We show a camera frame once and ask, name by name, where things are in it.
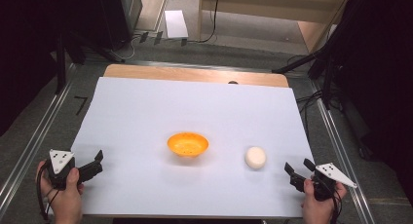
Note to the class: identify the person's right hand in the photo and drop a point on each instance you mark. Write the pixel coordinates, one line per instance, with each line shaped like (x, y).
(316, 209)

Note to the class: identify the white paper sheet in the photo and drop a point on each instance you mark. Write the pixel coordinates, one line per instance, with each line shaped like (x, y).
(176, 24)

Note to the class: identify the black tripod stand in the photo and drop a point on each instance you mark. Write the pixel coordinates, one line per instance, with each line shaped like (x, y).
(319, 66)
(81, 52)

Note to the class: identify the white table sheet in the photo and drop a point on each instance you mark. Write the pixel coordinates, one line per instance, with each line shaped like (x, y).
(181, 107)

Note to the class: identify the metal floor rail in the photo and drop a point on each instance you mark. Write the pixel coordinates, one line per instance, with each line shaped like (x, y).
(341, 152)
(32, 146)

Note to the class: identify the white round bun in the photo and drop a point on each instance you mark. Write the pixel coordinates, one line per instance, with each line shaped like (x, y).
(255, 157)

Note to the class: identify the light wooden furniture frame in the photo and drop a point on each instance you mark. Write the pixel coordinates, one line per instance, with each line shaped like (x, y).
(259, 13)

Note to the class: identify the person's left hand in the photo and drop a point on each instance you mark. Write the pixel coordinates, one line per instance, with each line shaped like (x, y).
(66, 203)

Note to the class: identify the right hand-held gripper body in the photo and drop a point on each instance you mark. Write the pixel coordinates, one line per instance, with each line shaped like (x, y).
(328, 181)

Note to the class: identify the wooden table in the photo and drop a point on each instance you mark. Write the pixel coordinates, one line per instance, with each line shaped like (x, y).
(181, 73)

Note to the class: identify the dark grey cabinet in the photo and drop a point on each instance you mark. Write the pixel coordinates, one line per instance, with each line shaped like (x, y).
(125, 16)

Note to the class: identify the orange bowl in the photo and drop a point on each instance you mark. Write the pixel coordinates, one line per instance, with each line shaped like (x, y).
(188, 144)

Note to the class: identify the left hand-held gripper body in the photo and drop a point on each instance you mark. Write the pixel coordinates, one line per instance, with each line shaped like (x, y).
(60, 178)

